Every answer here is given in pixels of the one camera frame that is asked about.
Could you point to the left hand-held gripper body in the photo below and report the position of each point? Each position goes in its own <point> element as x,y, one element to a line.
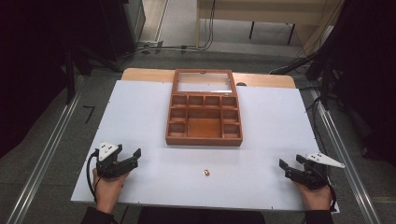
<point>107,151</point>

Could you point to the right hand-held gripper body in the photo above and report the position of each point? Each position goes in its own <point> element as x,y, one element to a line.
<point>320,160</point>

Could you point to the wooden compartment box with glass lid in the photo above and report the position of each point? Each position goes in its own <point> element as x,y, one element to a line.
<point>204,124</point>

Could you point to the person's right hand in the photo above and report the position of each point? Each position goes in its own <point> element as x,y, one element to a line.
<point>315,197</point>

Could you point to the person's left hand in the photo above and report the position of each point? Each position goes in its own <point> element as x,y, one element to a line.
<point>107,191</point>

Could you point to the white board sheet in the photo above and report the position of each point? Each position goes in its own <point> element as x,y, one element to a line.
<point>264,130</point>

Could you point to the black metal stand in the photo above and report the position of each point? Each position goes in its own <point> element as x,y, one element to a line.
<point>70,77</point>

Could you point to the person's dark clothed lap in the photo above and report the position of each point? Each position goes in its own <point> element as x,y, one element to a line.
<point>202,216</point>

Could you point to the black curtain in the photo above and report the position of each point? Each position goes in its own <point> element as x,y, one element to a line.
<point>31,62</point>
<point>367,77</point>

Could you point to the black cabinet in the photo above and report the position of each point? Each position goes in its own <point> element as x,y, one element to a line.
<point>124,25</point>

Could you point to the beige wooden desk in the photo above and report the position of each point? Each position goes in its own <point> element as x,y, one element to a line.
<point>264,12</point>

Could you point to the metal floor rail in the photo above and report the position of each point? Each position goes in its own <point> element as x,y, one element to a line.
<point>342,155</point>
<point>46,155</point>

